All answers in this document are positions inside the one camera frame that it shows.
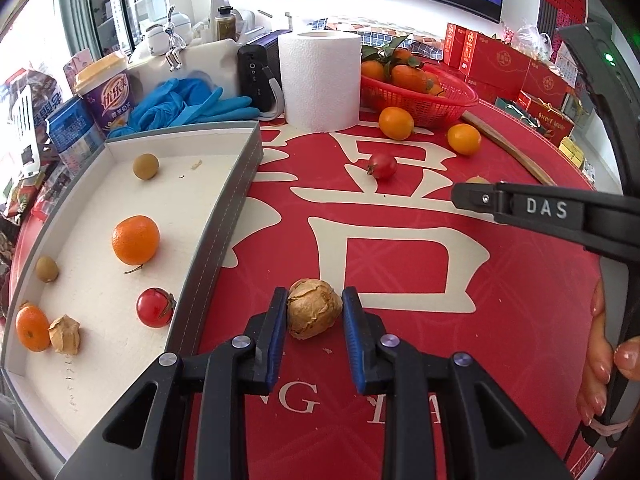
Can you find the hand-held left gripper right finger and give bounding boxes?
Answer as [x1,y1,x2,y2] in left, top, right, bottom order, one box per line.
[341,286,573,480]

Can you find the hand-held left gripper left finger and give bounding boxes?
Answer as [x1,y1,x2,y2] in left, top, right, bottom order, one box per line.
[55,287,291,480]

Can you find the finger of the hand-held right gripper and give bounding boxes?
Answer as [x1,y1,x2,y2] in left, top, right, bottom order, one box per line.
[451,182,501,221]

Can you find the red cherry tomato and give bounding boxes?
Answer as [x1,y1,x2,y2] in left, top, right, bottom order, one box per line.
[366,153,398,180]
[136,287,177,329]

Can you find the white cardboard tray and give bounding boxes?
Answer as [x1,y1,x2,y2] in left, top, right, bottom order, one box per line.
[0,120,264,463]

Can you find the orange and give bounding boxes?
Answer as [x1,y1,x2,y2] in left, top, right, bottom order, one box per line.
[378,106,415,141]
[446,123,483,156]
[111,215,161,267]
[15,305,52,352]

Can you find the brown longan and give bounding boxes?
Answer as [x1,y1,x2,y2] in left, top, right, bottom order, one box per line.
[35,256,60,284]
[133,153,160,181]

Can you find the person's right hand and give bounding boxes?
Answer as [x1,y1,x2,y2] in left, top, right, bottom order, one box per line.
[577,280,640,426]

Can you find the yellow box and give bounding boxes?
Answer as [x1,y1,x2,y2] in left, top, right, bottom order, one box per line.
[557,137,597,183]

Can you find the wooden stick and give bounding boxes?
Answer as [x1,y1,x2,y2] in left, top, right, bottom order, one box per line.
[460,110,556,186]

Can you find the red gift bag gold ribbon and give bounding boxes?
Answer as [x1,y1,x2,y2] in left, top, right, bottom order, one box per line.
[517,91,576,146]

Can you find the red printed tablecloth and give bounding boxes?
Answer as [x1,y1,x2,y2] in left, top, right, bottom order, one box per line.
[10,95,606,480]

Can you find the red plastic basket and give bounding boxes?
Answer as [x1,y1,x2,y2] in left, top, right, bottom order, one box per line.
[359,62,480,128]

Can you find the red gift box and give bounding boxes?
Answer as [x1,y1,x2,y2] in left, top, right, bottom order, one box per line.
[444,22,468,68]
[460,30,531,88]
[522,60,571,106]

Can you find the pile of leafy tangerines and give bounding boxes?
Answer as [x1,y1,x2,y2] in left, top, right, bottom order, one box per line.
[360,35,446,98]

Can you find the desk calendar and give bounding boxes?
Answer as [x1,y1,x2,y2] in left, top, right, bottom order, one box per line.
[552,40,581,86]

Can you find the clear plastic candy bag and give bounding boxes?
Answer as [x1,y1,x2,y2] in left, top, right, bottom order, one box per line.
[512,22,556,58]

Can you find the white paper towel roll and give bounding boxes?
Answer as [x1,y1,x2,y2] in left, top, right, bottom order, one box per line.
[277,30,362,133]

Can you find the black portable speaker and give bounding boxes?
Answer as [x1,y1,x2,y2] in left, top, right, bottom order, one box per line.
[237,42,287,122]

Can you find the blue rubber gloves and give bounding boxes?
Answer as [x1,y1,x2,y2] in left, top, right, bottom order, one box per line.
[107,77,261,138]

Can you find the white box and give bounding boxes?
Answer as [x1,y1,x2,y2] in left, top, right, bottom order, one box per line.
[129,37,241,101]

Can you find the pile of red snack packets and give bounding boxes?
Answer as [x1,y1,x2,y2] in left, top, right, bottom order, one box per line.
[0,170,66,226]

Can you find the blue drink can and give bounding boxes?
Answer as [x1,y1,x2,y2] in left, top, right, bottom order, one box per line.
[46,96,107,176]

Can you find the brown bottle black cap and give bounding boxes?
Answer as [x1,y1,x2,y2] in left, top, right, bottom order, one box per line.
[214,5,236,41]

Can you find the purple instant drink cup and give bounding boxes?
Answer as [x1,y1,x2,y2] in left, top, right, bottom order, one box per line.
[74,51,137,138]

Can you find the silver rabbit figurine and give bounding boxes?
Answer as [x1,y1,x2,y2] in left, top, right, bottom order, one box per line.
[150,5,188,72]

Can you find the white slotted spatula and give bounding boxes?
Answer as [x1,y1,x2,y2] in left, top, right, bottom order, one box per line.
[7,85,43,178]

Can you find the white lidded appliance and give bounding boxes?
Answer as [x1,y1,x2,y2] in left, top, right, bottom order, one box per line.
[145,12,193,46]

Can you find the pink carton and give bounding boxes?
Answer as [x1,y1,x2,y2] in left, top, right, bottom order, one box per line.
[62,49,93,81]

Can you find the glass door cabinet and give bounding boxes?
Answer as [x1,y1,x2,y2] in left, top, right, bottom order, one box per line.
[55,0,168,61]

